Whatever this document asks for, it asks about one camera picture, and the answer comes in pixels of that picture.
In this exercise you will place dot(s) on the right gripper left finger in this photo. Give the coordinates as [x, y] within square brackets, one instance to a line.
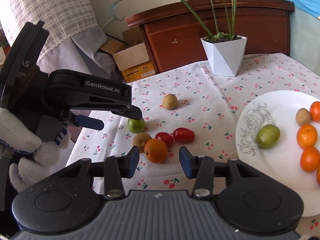
[116, 168]

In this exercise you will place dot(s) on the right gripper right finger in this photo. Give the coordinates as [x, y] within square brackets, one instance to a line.
[200, 168]

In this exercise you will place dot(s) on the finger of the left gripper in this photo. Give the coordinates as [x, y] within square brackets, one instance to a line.
[85, 121]
[127, 111]

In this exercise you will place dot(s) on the green jujube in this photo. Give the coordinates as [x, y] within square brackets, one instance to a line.
[267, 136]
[136, 126]

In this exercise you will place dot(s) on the orange tangerine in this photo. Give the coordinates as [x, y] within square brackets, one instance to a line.
[318, 175]
[156, 151]
[306, 136]
[309, 159]
[315, 111]

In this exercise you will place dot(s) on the brown longan fruit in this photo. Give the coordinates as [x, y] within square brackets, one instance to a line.
[303, 117]
[140, 140]
[170, 101]

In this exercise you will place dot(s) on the white gloved left hand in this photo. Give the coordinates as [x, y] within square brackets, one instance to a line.
[36, 156]

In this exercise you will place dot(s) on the right red cherry tomato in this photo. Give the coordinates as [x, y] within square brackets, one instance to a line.
[183, 135]

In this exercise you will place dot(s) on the red cherry tomato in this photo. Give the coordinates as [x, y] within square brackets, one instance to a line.
[166, 138]
[183, 135]

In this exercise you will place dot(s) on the left red cherry tomato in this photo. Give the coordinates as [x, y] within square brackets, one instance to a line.
[166, 138]

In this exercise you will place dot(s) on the cherry print tablecloth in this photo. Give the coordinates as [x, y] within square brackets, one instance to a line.
[209, 105]

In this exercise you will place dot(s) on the open cardboard box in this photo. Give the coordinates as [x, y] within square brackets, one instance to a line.
[130, 55]

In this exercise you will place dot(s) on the checkered fabric cover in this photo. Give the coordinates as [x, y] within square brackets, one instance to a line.
[74, 40]

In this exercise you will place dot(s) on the white floral plate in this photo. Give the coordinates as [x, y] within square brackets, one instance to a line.
[282, 161]

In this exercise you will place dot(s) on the dark wooden cabinet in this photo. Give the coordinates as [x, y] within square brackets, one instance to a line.
[172, 34]

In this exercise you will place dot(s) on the white geometric plant pot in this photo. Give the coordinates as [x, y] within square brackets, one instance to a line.
[225, 58]

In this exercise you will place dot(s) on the green leafy plant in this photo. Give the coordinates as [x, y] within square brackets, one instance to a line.
[219, 36]

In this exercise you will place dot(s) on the blue cloth covered sofa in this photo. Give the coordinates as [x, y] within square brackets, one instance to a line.
[305, 33]

